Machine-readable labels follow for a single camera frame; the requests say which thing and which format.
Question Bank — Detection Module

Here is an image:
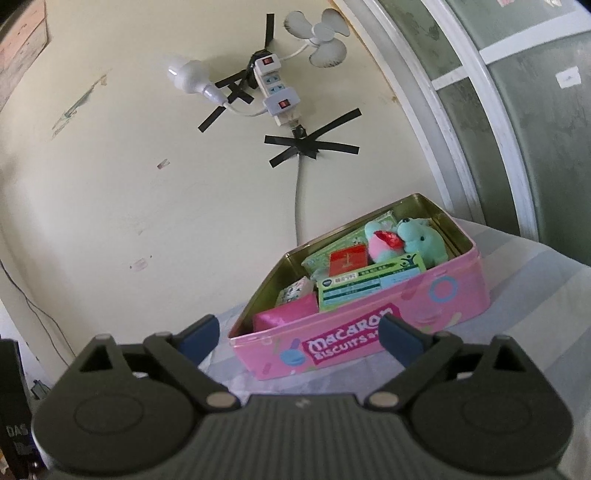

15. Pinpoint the white window frame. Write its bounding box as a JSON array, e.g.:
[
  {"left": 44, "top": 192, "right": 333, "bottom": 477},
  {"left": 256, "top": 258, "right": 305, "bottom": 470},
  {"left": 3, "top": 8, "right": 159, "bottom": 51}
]
[{"left": 332, "top": 0, "right": 591, "bottom": 268}]

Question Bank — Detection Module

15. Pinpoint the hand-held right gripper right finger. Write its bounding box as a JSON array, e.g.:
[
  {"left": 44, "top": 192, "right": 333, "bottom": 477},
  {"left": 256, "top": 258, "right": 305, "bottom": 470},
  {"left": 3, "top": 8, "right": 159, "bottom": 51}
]
[{"left": 365, "top": 315, "right": 529, "bottom": 412}]

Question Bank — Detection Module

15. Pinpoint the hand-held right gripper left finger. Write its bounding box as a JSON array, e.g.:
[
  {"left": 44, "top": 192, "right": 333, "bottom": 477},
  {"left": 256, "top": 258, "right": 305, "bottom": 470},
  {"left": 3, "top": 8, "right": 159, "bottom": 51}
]
[{"left": 78, "top": 315, "right": 241, "bottom": 414}]

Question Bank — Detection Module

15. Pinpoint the pink pouch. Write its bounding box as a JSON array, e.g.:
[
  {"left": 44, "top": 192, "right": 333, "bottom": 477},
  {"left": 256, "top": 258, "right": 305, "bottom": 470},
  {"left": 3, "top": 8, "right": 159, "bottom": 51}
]
[{"left": 253, "top": 295, "right": 319, "bottom": 331}]

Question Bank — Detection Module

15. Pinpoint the white light bulb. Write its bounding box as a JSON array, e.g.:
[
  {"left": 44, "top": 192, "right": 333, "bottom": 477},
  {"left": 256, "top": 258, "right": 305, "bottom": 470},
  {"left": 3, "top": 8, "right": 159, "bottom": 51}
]
[{"left": 166, "top": 60, "right": 230, "bottom": 106}]

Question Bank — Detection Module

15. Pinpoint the striped bedsheet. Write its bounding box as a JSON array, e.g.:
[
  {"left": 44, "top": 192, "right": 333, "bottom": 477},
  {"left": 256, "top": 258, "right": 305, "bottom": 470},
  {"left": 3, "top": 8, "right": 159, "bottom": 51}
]
[{"left": 198, "top": 215, "right": 591, "bottom": 462}]

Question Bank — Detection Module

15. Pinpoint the small white fan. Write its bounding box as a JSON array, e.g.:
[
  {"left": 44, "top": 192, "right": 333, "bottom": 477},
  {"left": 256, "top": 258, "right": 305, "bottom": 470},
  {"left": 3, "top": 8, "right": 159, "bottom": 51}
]
[{"left": 283, "top": 8, "right": 351, "bottom": 68}]

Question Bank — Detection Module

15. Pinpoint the white power strip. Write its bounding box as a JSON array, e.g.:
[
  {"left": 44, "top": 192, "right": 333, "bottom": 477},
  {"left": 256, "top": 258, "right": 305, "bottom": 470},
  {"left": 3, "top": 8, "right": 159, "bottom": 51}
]
[{"left": 253, "top": 54, "right": 301, "bottom": 128}]

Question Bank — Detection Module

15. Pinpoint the grey cable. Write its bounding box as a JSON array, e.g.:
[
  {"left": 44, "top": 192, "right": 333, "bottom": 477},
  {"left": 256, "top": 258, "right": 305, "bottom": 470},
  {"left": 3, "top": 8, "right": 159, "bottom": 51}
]
[{"left": 294, "top": 154, "right": 307, "bottom": 248}]

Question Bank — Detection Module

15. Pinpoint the teal plush toy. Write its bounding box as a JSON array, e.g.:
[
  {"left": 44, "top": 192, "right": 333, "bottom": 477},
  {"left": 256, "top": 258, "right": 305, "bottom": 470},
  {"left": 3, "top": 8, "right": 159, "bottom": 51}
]
[{"left": 397, "top": 217, "right": 448, "bottom": 268}]

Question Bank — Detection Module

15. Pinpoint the green packet with white print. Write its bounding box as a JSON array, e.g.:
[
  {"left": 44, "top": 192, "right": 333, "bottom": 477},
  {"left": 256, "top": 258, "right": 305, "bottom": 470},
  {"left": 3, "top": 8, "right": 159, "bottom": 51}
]
[{"left": 302, "top": 210, "right": 398, "bottom": 274}]

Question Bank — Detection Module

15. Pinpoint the black tape cross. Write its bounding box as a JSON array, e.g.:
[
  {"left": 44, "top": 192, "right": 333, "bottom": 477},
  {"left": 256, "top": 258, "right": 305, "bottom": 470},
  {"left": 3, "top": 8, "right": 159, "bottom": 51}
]
[
  {"left": 264, "top": 108, "right": 361, "bottom": 169},
  {"left": 198, "top": 14, "right": 274, "bottom": 134}
]

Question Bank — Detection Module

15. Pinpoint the small red box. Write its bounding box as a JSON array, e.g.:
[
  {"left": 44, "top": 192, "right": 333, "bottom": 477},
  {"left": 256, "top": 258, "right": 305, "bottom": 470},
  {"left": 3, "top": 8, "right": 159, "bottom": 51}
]
[{"left": 329, "top": 246, "right": 369, "bottom": 278}]

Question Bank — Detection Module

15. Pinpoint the pink plush toy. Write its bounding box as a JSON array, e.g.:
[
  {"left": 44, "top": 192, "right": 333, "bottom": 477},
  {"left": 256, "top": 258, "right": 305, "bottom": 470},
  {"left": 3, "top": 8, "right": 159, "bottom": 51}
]
[{"left": 365, "top": 220, "right": 405, "bottom": 265}]

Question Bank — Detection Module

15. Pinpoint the floral tissue packet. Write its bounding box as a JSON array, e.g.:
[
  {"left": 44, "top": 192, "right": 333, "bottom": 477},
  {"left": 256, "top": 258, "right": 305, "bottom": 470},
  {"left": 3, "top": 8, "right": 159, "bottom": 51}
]
[{"left": 276, "top": 277, "right": 315, "bottom": 306}]

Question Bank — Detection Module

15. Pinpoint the green medicine box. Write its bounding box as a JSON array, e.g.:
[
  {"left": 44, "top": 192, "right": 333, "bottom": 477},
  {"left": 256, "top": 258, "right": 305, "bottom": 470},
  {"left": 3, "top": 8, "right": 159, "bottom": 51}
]
[{"left": 316, "top": 251, "right": 428, "bottom": 313}]

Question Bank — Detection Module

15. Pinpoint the pink tin box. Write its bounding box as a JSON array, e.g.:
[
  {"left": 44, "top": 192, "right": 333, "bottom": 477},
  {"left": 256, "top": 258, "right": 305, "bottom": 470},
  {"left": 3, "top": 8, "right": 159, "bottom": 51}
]
[{"left": 228, "top": 193, "right": 491, "bottom": 381}]

